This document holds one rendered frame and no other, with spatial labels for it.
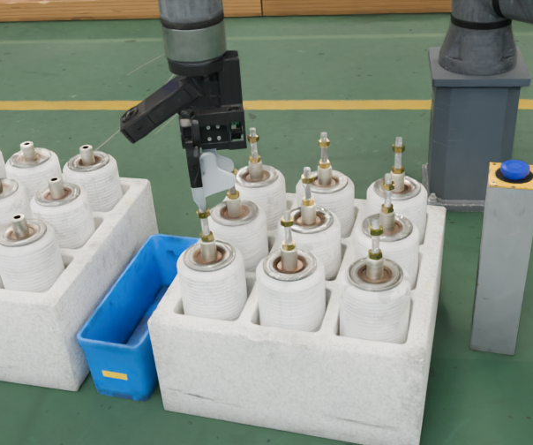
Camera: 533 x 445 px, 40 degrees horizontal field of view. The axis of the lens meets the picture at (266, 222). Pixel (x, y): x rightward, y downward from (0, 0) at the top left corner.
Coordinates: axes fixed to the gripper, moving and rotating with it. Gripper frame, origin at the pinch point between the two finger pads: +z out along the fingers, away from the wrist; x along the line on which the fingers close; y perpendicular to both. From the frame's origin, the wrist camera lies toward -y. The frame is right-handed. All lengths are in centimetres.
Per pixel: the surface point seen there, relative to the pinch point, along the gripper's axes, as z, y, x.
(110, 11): 31, -33, 210
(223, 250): 9.4, 2.8, 0.9
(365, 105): 34, 46, 103
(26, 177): 11.1, -31.2, 33.3
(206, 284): 11.0, 0.0, -4.7
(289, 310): 13.8, 10.8, -8.8
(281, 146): 34, 20, 83
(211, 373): 25.0, -0.9, -7.5
